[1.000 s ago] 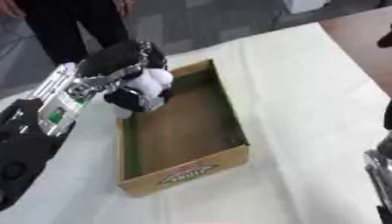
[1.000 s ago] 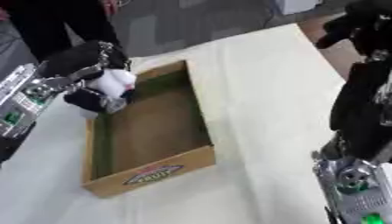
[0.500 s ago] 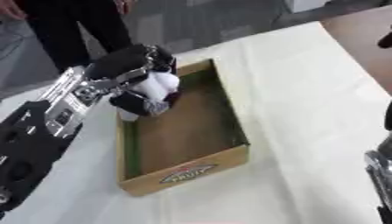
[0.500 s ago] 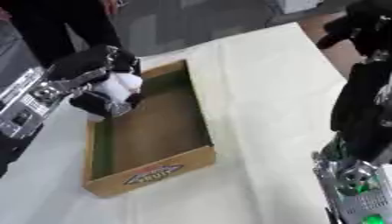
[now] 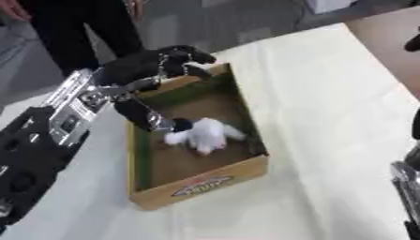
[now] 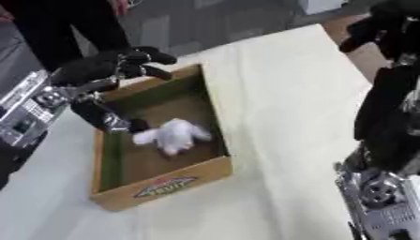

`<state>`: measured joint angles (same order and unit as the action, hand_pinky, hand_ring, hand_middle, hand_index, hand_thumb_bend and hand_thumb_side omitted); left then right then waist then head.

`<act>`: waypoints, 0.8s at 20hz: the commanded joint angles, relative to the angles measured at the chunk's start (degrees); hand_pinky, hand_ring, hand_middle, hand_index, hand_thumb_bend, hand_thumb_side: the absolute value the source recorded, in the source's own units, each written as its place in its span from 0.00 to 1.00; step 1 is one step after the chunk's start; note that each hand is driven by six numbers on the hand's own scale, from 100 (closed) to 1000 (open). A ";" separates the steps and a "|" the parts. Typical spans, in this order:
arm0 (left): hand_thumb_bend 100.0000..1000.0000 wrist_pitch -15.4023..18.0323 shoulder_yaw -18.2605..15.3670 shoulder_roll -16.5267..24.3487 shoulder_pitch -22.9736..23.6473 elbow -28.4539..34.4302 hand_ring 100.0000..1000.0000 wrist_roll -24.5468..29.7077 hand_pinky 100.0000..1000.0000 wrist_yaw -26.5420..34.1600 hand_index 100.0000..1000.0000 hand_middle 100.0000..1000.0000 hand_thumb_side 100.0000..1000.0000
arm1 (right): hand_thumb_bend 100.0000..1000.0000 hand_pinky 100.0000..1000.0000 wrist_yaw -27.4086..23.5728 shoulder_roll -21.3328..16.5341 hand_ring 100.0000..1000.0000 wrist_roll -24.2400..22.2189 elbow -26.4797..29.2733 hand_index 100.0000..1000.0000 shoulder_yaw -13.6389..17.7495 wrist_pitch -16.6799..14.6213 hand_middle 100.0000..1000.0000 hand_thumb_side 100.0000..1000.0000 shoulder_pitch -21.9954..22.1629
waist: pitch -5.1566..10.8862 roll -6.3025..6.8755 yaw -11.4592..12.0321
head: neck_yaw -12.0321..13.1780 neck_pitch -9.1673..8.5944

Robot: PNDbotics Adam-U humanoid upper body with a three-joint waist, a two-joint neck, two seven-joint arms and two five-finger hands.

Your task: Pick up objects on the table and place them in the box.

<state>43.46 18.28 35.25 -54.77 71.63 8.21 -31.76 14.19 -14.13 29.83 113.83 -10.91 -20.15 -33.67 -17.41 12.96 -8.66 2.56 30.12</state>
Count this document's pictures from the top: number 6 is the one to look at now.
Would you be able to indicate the tan cardboard box green inside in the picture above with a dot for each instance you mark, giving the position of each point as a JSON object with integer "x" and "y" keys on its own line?
{"x": 158, "y": 137}

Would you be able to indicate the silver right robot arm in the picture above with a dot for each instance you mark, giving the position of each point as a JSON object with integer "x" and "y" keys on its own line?
{"x": 383, "y": 203}

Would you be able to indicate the person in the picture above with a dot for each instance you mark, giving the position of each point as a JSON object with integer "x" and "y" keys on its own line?
{"x": 60, "y": 28}

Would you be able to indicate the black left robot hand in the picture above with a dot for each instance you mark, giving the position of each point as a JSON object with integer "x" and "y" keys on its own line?
{"x": 93, "y": 67}

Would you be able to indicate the person's hand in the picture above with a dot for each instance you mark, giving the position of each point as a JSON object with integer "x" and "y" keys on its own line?
{"x": 119, "y": 6}

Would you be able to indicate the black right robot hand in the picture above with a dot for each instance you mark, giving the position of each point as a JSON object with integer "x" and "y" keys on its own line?
{"x": 385, "y": 103}

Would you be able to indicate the white soft toy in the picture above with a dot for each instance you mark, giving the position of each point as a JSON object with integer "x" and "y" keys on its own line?
{"x": 172, "y": 136}

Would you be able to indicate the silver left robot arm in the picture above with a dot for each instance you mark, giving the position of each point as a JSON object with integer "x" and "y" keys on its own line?
{"x": 24, "y": 108}

